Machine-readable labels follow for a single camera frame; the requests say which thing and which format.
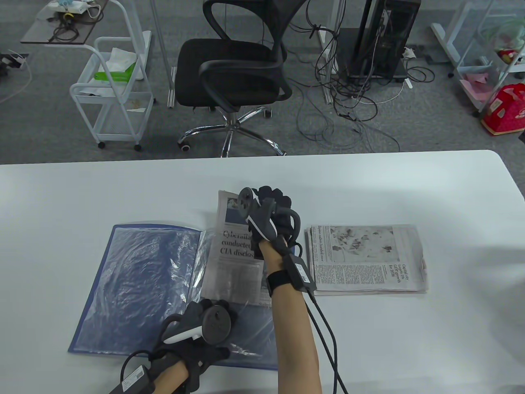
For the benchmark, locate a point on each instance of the person's left forearm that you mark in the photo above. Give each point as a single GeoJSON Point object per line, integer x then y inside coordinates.
{"type": "Point", "coordinates": [170, 379]}

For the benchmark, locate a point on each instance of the newspaper with building photo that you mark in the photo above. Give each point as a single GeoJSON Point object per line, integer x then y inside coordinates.
{"type": "Point", "coordinates": [369, 294]}

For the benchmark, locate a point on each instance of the black tower stand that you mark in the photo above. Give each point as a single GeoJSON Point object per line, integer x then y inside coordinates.
{"type": "Point", "coordinates": [346, 49]}

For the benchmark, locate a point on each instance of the white desk leg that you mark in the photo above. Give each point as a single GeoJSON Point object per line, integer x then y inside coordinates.
{"type": "Point", "coordinates": [328, 96]}

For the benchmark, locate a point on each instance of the newspaper with blue masthead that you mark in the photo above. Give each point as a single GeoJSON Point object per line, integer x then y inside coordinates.
{"type": "Point", "coordinates": [229, 279]}

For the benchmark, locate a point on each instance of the black wrist sensor box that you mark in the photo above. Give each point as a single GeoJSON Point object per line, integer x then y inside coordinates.
{"type": "Point", "coordinates": [133, 379]}
{"type": "Point", "coordinates": [301, 273]}

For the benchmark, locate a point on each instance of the black round-top controller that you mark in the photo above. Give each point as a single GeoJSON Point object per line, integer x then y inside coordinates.
{"type": "Point", "coordinates": [262, 219]}
{"type": "Point", "coordinates": [217, 324]}

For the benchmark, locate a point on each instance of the plush toy in plastic bag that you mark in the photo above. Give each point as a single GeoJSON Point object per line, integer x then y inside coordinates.
{"type": "Point", "coordinates": [508, 37]}

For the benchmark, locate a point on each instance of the person's right hand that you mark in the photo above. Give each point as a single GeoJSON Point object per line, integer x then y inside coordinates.
{"type": "Point", "coordinates": [275, 195]}

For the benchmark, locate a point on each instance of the white tissue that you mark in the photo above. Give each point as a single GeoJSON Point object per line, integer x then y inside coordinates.
{"type": "Point", "coordinates": [121, 57]}

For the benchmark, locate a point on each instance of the black office chair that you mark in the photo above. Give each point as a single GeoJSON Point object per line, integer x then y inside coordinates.
{"type": "Point", "coordinates": [221, 78]}

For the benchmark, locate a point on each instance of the green tissue box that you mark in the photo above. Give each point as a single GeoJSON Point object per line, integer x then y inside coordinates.
{"type": "Point", "coordinates": [112, 76]}

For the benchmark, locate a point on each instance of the person's left hand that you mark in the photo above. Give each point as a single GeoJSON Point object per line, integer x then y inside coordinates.
{"type": "Point", "coordinates": [197, 361]}

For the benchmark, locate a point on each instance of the blue file folder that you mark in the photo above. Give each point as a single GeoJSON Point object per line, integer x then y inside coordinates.
{"type": "Point", "coordinates": [135, 287]}

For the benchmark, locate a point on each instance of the white rolling cart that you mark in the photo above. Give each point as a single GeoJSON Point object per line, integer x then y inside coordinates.
{"type": "Point", "coordinates": [119, 119]}

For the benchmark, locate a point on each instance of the red bag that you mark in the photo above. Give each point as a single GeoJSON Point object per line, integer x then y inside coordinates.
{"type": "Point", "coordinates": [506, 113]}

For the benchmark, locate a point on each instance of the black device on floor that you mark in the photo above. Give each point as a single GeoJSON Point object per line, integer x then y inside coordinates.
{"type": "Point", "coordinates": [8, 61]}

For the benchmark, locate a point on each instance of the person's right forearm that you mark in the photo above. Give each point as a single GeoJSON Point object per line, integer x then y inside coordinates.
{"type": "Point", "coordinates": [295, 336]}

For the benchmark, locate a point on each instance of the black computer tower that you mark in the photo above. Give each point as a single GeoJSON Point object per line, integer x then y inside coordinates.
{"type": "Point", "coordinates": [389, 41]}

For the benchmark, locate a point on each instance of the pink paper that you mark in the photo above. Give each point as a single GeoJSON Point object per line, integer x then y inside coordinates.
{"type": "Point", "coordinates": [475, 88]}

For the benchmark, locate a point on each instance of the white desk leg frame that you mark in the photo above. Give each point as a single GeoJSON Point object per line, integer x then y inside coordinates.
{"type": "Point", "coordinates": [445, 40]}

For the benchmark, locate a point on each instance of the newspaper with grey animal photo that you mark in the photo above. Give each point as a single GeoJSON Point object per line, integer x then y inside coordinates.
{"type": "Point", "coordinates": [369, 266]}

